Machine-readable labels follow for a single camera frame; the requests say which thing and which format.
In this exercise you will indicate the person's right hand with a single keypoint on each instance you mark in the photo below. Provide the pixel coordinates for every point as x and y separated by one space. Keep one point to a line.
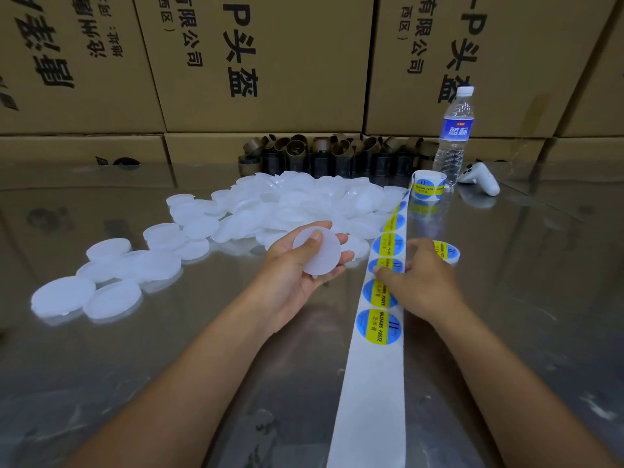
424 287

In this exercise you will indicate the person's left hand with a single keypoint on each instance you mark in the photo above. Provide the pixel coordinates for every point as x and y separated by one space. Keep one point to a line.
278 287

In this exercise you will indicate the labelled lid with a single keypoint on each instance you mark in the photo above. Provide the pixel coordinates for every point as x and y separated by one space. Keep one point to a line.
322 253
448 253

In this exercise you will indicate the pile of white plastic lids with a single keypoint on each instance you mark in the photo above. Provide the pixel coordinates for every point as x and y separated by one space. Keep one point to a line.
273 204

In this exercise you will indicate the sticker roll with backing strip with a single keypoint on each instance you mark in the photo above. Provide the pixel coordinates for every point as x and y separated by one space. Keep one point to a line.
375 404

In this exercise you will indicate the person's left forearm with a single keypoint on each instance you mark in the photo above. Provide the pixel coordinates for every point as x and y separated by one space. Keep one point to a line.
175 404

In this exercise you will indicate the person's right forearm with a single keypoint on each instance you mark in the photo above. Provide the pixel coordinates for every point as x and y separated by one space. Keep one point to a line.
531 404

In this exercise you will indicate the white handheld controller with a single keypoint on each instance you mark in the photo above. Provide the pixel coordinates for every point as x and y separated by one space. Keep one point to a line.
481 177

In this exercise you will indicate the row of dark cardboard tubes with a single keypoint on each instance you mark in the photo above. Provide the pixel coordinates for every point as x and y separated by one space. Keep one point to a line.
312 159

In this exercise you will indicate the clear plastic water bottle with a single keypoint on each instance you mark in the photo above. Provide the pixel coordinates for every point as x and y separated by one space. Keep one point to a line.
453 146

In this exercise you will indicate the stack of brown cardboard boxes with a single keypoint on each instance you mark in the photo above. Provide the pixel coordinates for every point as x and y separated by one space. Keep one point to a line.
273 73

